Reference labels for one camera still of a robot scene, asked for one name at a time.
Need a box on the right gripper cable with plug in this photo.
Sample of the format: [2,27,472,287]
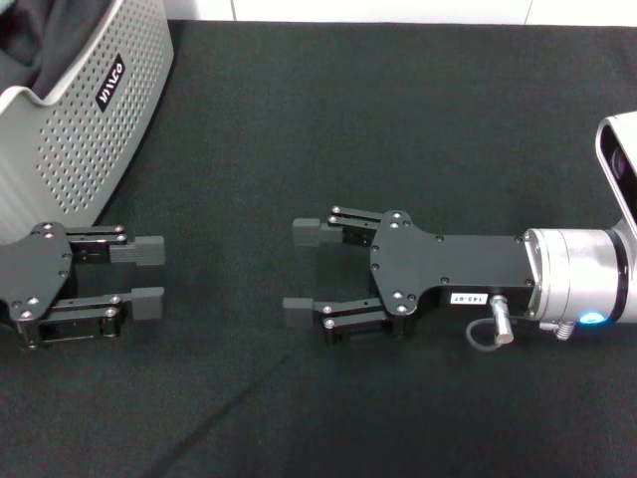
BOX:
[465,293,520,354]

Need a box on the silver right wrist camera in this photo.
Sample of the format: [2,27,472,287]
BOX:
[594,111,637,239]

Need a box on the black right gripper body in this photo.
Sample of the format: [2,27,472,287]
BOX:
[368,209,537,342]

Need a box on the dark cloth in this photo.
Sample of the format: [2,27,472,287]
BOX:
[0,0,119,102]

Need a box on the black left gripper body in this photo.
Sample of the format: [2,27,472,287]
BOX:
[0,221,78,351]

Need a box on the grey perforated storage box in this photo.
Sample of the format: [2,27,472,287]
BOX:
[0,0,176,246]

